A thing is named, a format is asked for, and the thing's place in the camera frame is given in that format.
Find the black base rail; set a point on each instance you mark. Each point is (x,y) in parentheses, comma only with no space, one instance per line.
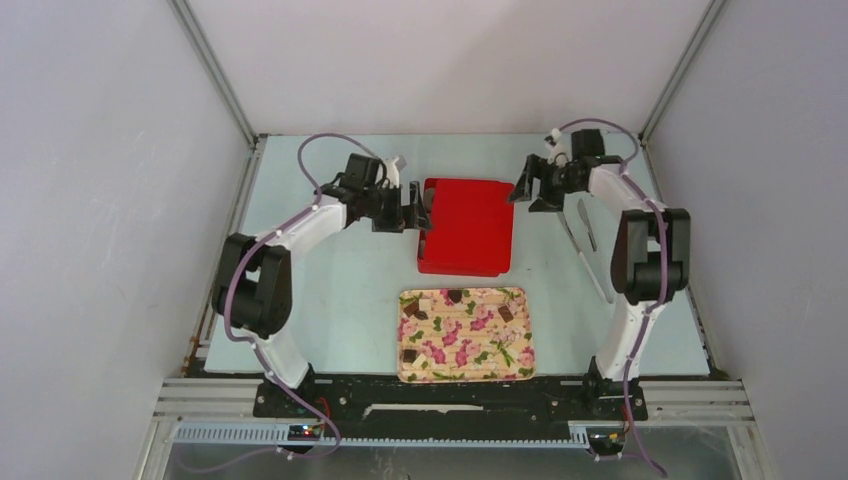
(382,407)

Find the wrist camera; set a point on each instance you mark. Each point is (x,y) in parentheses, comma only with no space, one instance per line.
(393,167)
(557,144)

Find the white square chocolate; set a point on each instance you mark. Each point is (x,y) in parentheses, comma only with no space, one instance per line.
(419,362)

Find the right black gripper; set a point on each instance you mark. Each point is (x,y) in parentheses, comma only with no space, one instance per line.
(540,168)

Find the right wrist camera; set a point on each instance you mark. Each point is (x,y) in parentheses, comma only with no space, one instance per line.
(557,144)

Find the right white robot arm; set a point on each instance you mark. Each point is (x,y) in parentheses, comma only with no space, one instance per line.
(650,261)

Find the floral serving tray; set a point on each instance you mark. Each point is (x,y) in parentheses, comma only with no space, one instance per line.
(466,342)

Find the round dark chocolate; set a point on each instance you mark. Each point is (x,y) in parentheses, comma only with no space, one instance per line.
(455,295)

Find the silver serving tongs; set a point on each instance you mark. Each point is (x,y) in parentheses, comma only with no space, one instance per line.
(575,221)

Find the striped brown chocolate bar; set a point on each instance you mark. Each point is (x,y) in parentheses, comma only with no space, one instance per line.
(506,313)

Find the red box lid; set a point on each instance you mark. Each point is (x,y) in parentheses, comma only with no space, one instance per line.
(472,225)

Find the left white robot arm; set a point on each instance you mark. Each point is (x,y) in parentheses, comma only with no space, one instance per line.
(253,289)

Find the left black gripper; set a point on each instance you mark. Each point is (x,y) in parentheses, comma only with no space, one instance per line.
(402,217)

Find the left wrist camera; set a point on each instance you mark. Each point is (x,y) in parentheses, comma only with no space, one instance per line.
(393,167)

